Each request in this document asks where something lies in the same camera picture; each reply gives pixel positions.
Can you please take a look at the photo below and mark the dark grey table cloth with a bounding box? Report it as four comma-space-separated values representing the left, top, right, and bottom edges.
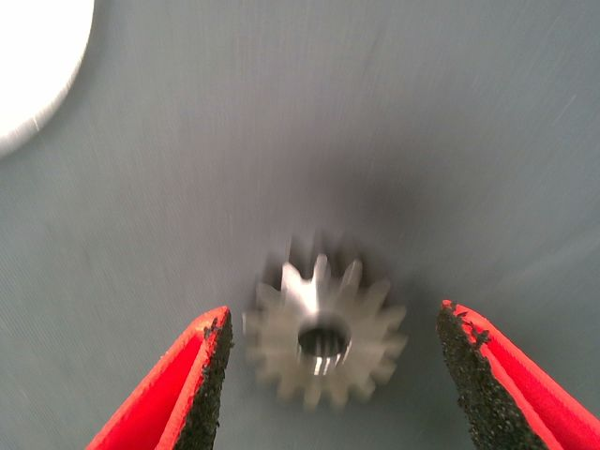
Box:
0, 0, 600, 450

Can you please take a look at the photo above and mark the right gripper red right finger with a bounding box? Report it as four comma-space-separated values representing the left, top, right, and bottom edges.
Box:
435, 299, 600, 450

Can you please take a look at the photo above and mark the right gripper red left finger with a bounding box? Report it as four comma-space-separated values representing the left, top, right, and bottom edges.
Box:
85, 305, 234, 450

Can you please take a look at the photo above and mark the large steel bevel gear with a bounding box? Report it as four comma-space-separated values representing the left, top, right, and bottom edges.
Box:
241, 233, 410, 413

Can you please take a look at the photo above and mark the round metal plate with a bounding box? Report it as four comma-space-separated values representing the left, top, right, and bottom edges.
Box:
0, 0, 95, 158

